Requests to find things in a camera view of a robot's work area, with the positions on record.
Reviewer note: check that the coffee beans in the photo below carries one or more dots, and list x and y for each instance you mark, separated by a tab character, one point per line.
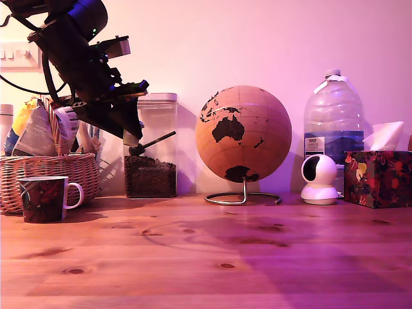
149	178

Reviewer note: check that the blue narrow sachet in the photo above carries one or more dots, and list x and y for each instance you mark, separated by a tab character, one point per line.
95	141

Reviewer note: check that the tan paper sachet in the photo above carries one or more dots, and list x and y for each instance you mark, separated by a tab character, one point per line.
84	138

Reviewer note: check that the clear jar with white lid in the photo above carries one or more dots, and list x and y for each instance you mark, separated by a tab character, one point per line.
161	128

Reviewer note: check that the black scoop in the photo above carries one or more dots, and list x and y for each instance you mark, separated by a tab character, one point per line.
154	141

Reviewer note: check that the white striped packet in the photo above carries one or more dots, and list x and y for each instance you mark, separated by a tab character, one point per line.
69	125

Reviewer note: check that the grey printed packet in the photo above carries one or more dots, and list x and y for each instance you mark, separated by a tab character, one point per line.
35	135

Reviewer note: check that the wicker basket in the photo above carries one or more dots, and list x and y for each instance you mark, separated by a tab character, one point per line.
48	174

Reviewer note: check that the yellow and blue packet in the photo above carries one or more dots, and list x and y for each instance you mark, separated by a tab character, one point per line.
17	125

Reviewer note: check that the dark patterned mug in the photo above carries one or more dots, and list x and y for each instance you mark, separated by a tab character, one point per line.
42	199

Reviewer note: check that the cork globe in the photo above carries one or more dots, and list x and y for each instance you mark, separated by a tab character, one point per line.
251	106

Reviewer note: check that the metal globe stand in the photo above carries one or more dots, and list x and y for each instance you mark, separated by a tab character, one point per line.
243	193

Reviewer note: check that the large clear water bottle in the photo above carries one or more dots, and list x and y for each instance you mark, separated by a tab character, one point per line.
333	109

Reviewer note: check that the floral tissue box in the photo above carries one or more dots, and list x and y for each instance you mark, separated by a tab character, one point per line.
376	180

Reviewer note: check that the white tissue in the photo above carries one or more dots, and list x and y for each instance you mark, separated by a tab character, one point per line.
384	136

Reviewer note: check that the brown object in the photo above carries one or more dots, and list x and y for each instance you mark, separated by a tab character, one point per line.
410	143

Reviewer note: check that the pale grey camera box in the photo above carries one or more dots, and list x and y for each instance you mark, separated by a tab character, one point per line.
119	47

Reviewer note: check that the small white round camera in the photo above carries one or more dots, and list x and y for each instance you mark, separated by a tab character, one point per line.
323	167

